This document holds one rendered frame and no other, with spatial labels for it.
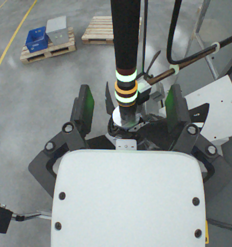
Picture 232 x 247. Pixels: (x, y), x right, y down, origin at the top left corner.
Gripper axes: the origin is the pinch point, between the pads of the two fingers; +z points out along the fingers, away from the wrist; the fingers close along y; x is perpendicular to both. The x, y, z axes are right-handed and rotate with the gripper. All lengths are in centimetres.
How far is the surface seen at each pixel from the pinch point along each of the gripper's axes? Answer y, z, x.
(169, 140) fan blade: 11.4, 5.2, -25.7
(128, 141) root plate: 0.2, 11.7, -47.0
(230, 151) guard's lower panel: 69, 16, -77
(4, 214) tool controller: -58, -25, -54
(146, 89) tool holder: 3.6, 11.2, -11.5
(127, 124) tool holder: -0.2, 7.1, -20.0
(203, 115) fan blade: 21.4, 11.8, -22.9
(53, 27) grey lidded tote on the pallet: -149, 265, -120
